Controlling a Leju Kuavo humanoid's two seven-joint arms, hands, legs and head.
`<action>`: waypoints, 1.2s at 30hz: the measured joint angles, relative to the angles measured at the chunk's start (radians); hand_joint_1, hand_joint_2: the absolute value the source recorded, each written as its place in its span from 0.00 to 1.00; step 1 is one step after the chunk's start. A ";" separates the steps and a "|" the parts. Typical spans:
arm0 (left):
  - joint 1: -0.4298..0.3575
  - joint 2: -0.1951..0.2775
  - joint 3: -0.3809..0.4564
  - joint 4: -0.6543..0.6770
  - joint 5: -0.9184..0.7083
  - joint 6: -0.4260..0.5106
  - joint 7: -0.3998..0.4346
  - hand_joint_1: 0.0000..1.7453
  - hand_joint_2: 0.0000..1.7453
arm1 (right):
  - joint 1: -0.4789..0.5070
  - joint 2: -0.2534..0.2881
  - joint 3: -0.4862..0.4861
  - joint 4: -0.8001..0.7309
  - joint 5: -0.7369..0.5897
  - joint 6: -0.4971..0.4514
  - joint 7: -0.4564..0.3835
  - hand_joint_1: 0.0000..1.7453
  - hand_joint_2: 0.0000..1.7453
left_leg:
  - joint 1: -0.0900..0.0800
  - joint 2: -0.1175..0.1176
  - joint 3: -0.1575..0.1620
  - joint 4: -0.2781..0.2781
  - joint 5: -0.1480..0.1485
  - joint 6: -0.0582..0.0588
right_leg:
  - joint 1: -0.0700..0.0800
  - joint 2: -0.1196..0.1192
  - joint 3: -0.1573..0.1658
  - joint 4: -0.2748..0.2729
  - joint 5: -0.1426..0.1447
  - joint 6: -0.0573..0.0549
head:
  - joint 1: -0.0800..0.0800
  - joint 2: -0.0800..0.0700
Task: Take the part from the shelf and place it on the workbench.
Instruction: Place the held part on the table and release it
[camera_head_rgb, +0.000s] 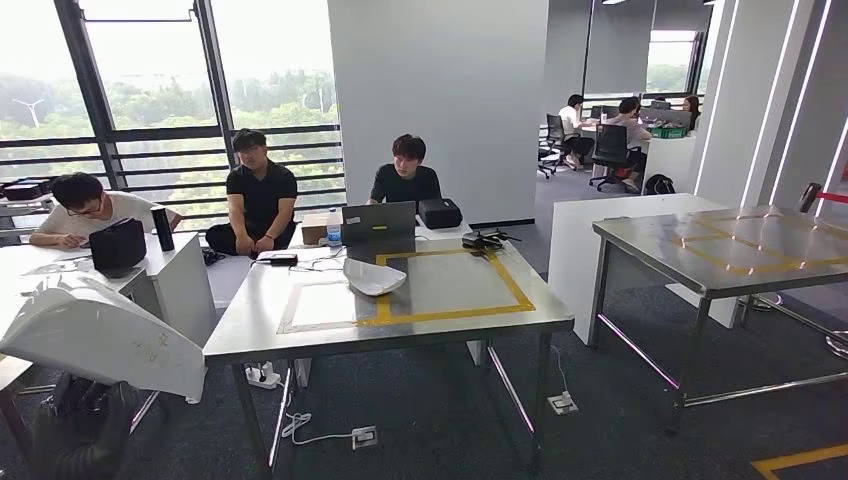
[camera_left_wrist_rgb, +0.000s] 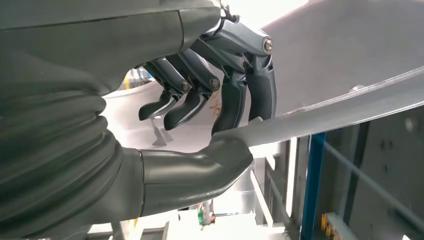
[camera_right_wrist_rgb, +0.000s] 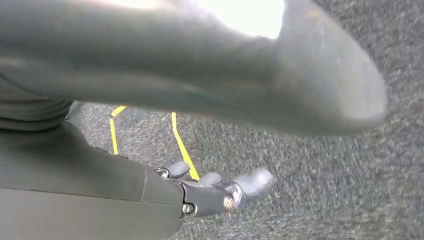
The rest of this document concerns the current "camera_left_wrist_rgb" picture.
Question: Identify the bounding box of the blue metal post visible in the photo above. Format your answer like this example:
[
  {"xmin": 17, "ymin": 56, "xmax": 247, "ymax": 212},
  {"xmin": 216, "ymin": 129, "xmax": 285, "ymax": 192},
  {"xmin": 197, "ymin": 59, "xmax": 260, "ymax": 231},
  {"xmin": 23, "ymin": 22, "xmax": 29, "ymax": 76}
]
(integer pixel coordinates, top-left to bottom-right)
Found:
[{"xmin": 299, "ymin": 131, "xmax": 328, "ymax": 240}]

